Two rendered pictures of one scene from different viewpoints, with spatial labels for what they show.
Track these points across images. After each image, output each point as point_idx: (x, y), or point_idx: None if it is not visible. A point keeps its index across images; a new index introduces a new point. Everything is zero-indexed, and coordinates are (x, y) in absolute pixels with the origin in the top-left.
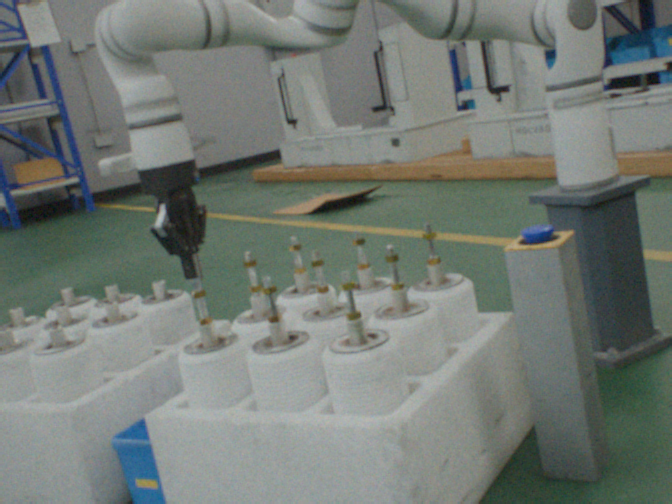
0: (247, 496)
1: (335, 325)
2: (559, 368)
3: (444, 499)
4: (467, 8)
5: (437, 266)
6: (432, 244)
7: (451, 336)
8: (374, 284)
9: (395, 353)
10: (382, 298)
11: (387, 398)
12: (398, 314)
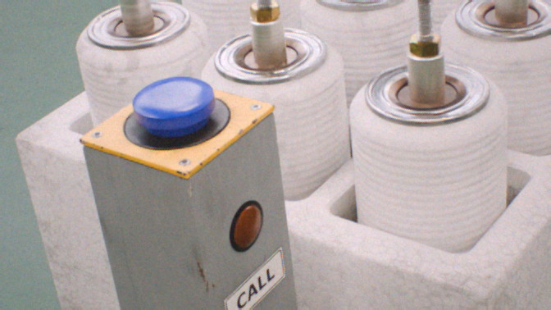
0: None
1: (302, 6)
2: None
3: (111, 292)
4: None
5: (407, 56)
6: (417, 7)
7: (355, 188)
8: (507, 19)
9: (97, 71)
10: (447, 45)
11: (92, 115)
12: (232, 51)
